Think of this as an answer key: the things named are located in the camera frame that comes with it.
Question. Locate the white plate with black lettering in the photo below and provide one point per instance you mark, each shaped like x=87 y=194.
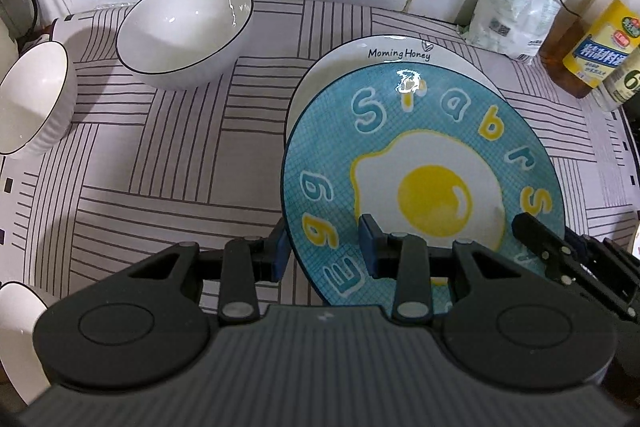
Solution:
x=350 y=62

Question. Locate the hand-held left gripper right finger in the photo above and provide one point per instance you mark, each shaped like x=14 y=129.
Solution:
x=370 y=248

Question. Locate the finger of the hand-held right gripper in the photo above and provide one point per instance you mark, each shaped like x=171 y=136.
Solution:
x=542 y=239
x=605 y=272

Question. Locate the small white ribbed bowl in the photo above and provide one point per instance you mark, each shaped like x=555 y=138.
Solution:
x=35 y=97
x=15 y=332

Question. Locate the cooking oil bottle yellow label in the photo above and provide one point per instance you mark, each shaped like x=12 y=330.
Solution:
x=600 y=47

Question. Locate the striped table mat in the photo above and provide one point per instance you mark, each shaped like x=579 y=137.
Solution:
x=175 y=167

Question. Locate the blue fried egg plate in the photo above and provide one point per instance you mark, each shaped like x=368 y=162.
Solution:
x=425 y=132

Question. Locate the small bottle green label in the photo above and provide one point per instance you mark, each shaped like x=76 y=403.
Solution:
x=625 y=87

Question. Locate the large white bowl black rim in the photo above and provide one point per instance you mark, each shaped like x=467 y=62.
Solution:
x=185 y=22

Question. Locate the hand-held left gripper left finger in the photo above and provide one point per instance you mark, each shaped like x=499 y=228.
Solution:
x=277 y=253

